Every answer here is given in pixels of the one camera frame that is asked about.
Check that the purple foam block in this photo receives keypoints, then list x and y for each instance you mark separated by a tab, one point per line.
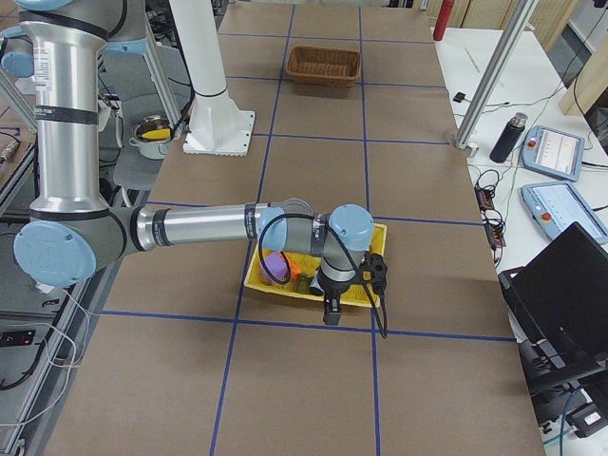
275	269

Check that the teach pendant tablet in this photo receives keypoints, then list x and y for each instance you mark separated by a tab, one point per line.
556	205
553	153

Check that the lower teach pendant tablet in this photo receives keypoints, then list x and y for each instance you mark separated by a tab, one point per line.
556	205

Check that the aluminium frame post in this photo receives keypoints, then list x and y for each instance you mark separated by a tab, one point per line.
498	60

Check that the black water bottle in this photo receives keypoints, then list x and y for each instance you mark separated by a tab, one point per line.
508	138

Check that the yellow plastic basket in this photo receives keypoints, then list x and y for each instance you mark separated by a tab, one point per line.
304	266

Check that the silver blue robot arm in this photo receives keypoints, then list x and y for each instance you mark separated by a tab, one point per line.
73	232

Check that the white pot with corn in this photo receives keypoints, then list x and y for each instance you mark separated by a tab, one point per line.
152	137

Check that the black usb hub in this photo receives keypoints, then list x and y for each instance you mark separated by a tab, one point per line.
484	198

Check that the brown wicker basket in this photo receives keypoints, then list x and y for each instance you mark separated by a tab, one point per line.
324	66

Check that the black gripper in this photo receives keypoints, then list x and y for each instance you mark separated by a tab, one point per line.
329	291

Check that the small black phone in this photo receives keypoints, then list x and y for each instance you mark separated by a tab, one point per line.
459	97

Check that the toy carrot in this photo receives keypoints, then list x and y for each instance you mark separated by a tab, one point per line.
295	268

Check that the black laptop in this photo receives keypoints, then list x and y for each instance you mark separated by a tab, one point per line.
560	301

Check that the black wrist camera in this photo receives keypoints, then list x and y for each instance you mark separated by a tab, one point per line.
374	272

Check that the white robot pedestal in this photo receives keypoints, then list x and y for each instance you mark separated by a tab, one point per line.
217	126

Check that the red cylinder bottle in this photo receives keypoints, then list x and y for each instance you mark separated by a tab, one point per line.
442	20

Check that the upper teach pendant tablet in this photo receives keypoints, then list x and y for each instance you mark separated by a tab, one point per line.
553	153

